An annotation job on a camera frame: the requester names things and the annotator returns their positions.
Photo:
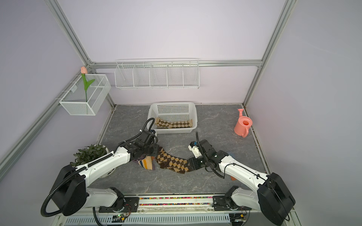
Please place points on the pink watering can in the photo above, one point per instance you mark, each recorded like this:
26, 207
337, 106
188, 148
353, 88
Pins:
243, 124

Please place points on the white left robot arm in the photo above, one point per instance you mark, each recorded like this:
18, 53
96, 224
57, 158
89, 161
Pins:
71, 192

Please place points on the white wire wall shelf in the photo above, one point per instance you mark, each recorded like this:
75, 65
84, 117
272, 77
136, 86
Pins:
158, 73

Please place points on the white wire wall basket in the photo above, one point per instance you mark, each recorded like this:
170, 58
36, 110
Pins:
74, 101

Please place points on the green potted plant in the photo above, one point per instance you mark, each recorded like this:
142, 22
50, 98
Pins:
89, 154

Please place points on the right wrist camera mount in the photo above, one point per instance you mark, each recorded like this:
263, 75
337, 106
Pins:
193, 147

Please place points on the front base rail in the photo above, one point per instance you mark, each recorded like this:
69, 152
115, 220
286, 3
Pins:
175, 202

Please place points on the white plastic perforated basket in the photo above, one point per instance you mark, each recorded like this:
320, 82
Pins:
174, 112

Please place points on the pink artificial tulip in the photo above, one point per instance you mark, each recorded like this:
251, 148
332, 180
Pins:
87, 83

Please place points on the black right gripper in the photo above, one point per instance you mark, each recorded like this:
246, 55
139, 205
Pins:
192, 164

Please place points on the beige purple striped sock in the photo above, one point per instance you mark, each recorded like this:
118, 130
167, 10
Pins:
147, 162

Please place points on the dark brown argyle sock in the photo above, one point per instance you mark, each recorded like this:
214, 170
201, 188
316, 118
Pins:
173, 163

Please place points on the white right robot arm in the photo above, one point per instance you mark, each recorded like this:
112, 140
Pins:
253, 179

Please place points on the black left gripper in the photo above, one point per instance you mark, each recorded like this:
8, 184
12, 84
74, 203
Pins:
155, 147

